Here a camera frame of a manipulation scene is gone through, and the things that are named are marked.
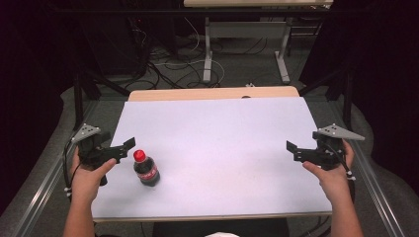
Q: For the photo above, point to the dark cola bottle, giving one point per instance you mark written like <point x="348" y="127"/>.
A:
<point x="147" y="173"/>

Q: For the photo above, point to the wooden table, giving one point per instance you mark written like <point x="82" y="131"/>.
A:
<point x="197" y="93"/>

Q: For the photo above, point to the aluminium rail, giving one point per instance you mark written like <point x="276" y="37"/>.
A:
<point x="375" y="187"/>
<point x="42" y="197"/>

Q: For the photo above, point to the dark curtain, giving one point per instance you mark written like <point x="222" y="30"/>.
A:
<point x="388" y="82"/>
<point x="29" y="82"/>

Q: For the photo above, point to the small white plug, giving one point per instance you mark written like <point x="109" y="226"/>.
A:
<point x="250" y="85"/>

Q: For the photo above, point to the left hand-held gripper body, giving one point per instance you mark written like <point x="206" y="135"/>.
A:
<point x="94" y="149"/>

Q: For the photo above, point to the desk with white legs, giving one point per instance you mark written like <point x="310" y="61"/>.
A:
<point x="247" y="29"/>

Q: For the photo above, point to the red bottle cap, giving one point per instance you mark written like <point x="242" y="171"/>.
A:
<point x="139" y="155"/>

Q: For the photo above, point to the black horizontal bar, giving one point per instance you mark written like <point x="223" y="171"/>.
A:
<point x="131" y="11"/>

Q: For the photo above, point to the person's dark lap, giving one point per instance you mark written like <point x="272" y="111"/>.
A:
<point x="197" y="228"/>

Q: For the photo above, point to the person's left hand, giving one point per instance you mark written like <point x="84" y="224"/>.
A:
<point x="86" y="181"/>

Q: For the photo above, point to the person's white clothing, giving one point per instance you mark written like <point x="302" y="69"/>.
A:
<point x="221" y="234"/>

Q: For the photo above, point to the black metal frame stand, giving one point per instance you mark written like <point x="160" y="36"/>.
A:
<point x="78" y="98"/>
<point x="346" y="98"/>

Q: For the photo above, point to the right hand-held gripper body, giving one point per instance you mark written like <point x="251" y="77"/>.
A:
<point x="324" y="149"/>

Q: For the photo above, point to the person's right hand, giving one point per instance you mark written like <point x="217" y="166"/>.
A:
<point x="332" y="182"/>

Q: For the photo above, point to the white table mat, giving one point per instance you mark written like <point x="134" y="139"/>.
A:
<point x="217" y="138"/>

